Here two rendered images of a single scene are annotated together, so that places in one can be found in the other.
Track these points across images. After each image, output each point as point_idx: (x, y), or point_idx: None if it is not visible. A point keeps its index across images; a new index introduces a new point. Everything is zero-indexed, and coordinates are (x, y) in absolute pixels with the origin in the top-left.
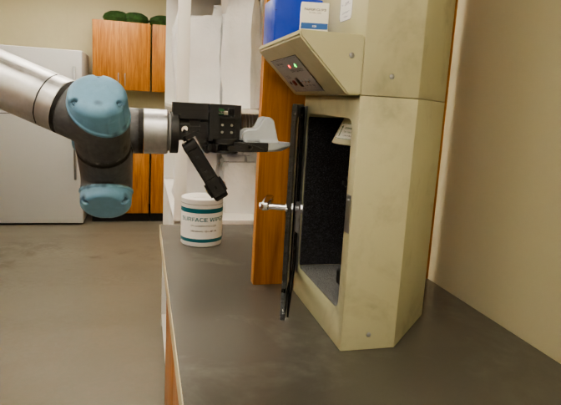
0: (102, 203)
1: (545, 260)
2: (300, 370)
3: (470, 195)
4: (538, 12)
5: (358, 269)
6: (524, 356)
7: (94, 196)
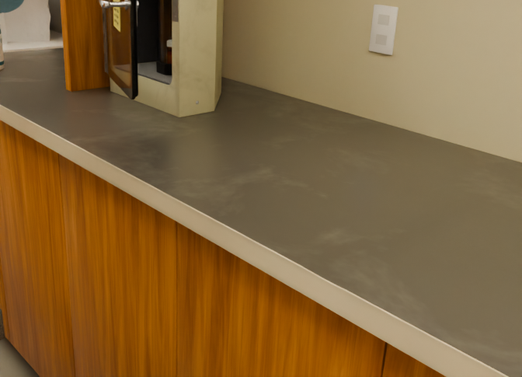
0: None
1: (304, 36)
2: (159, 129)
3: None
4: None
5: (187, 50)
6: (298, 104)
7: None
